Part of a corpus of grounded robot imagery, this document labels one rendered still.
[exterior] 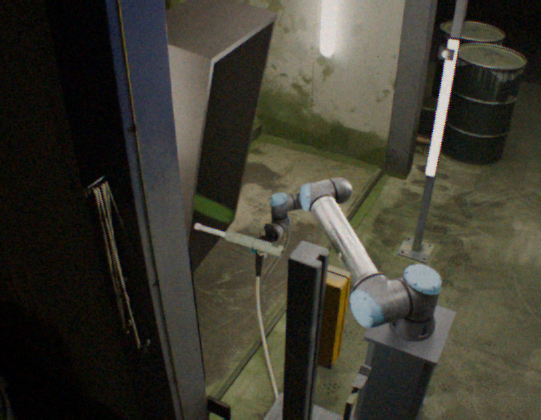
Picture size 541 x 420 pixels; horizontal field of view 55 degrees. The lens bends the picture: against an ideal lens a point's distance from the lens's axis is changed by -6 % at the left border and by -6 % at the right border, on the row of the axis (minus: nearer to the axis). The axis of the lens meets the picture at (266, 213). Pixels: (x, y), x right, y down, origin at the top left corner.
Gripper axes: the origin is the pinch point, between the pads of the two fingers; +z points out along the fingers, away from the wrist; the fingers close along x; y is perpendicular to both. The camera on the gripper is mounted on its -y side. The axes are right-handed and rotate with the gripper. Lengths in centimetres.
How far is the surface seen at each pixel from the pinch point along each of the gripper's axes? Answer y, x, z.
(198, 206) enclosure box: 0, 46, -23
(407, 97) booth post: -40, -41, -174
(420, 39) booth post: -84, -42, -169
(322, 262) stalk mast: -101, -57, 132
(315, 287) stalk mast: -98, -57, 135
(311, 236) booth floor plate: 38, -8, -82
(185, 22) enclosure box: -113, 30, 27
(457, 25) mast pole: -113, -66, -80
